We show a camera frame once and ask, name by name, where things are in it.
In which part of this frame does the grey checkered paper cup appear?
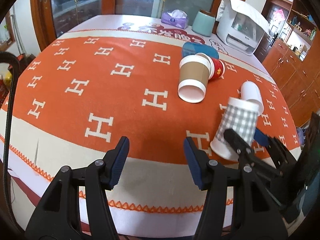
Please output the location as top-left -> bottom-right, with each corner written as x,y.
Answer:
210,97 -> 259,161

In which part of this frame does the wooden drawer cabinet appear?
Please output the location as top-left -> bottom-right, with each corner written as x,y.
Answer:
255,0 -> 319,127

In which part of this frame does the black cable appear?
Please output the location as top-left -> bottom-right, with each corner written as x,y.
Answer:
0,51 -> 20,233

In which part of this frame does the purple tissue pack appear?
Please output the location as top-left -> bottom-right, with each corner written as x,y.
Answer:
161,9 -> 189,29

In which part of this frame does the blue plastic cup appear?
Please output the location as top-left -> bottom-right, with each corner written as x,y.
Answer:
181,42 -> 220,59

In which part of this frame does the mint green container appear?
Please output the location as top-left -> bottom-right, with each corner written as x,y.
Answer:
191,10 -> 215,37

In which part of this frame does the brown paper cup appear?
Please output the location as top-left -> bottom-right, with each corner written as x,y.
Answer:
177,55 -> 212,103

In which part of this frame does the orange H pattern blanket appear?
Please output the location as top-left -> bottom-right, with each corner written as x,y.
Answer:
9,30 -> 300,214

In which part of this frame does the white countertop appliance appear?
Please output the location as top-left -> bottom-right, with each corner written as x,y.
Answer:
216,0 -> 268,56

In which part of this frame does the white plastic cup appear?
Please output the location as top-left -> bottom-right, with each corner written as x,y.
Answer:
240,81 -> 264,116

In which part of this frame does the red paper cup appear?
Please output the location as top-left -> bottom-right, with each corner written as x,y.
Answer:
196,53 -> 225,80

